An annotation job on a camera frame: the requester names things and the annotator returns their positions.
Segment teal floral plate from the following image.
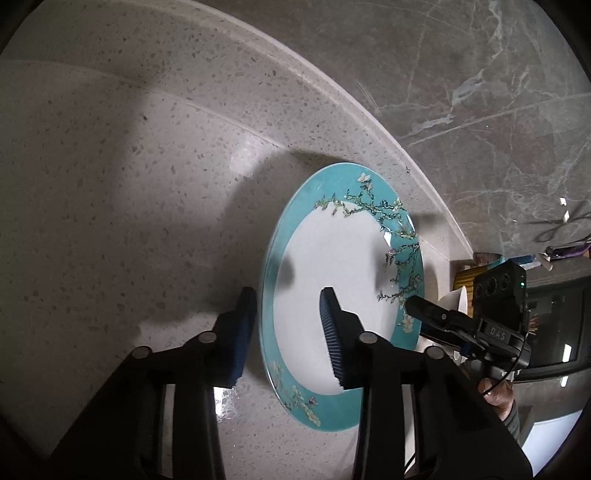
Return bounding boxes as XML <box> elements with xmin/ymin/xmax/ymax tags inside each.
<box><xmin>259</xmin><ymin>163</ymin><xmax>425</xmax><ymax>432</ymax></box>

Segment person's right hand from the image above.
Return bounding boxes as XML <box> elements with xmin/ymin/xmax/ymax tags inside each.
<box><xmin>478</xmin><ymin>378</ymin><xmax>515</xmax><ymax>421</ymax></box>

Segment purple peeler tool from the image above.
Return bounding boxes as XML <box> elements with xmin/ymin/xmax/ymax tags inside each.
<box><xmin>543</xmin><ymin>243</ymin><xmax>590</xmax><ymax>262</ymax></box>

